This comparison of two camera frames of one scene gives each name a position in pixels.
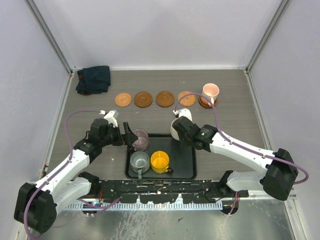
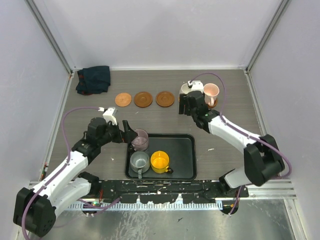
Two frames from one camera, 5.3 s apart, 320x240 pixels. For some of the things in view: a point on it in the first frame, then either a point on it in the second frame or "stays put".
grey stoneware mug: x=140 y=162 stays put
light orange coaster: x=123 y=99 stays put
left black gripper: x=130 y=137 stays put
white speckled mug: x=173 y=132 → x=184 y=89
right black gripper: x=181 y=137 → x=183 y=102
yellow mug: x=159 y=161 stays put
